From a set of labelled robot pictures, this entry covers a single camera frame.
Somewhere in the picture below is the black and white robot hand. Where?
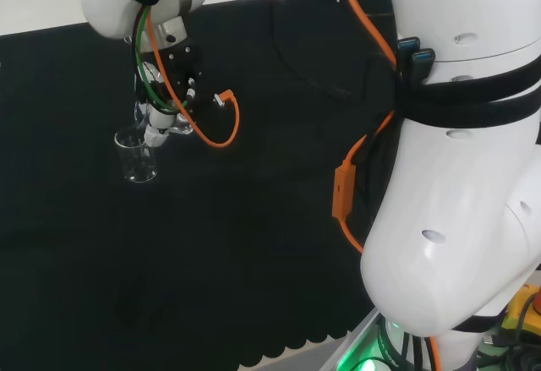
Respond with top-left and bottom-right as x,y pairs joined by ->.
134,43 -> 205,149

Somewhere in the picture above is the small clear glass beaker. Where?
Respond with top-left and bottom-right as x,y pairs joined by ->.
134,61 -> 196,138

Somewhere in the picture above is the tall clear glass beaker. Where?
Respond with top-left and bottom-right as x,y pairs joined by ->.
113,128 -> 160,184

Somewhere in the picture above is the black bench cloth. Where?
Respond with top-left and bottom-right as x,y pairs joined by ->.
0,0 -> 401,371

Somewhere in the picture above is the blue usb plug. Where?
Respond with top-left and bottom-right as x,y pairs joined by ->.
396,36 -> 423,80
412,47 -> 436,84

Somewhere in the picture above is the yellow stop button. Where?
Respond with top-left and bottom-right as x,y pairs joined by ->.
501,284 -> 541,330

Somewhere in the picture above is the green cable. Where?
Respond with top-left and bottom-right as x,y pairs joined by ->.
134,0 -> 221,114

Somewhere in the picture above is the thin black cable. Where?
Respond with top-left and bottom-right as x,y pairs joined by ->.
256,0 -> 352,101

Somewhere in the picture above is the orange cable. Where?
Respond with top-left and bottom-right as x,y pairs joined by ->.
146,0 -> 444,371

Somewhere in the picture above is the black wide arm strap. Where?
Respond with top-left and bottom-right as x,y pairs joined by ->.
396,60 -> 541,130

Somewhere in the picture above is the grey metal base plate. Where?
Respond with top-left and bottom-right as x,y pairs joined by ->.
320,309 -> 382,371

